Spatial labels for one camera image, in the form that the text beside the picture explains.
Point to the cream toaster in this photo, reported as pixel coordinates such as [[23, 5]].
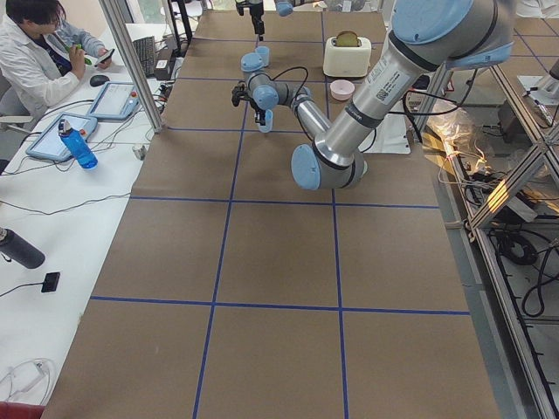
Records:
[[347, 62]]

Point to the aluminium frame post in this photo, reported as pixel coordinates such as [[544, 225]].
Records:
[[118, 28]]

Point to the safety glasses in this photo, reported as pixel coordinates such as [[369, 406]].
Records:
[[29, 382]]

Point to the light blue cup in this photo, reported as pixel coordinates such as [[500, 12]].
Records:
[[269, 123], [264, 52]]

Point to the toast slice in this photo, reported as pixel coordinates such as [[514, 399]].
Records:
[[347, 39]]

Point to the dark grey bottle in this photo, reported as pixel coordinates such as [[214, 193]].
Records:
[[19, 250]]

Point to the teach pendant far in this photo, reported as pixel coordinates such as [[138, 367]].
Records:
[[115, 101]]

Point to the blue water bottle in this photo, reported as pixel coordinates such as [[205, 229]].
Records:
[[77, 146]]

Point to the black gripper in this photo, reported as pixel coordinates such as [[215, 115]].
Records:
[[258, 16], [259, 108]]

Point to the teach pendant near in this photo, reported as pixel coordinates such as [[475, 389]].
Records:
[[48, 146]]

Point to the person in white coat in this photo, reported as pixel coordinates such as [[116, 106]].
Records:
[[44, 57]]

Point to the black computer mouse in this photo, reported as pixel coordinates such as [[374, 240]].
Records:
[[98, 80]]

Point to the pink bowl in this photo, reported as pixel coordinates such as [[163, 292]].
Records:
[[341, 89]]

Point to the black keyboard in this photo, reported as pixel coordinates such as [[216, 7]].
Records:
[[145, 52]]

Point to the teach pendant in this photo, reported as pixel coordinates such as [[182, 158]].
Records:
[[115, 101], [48, 146]]

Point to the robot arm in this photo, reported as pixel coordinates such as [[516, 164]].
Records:
[[424, 35], [283, 7]]

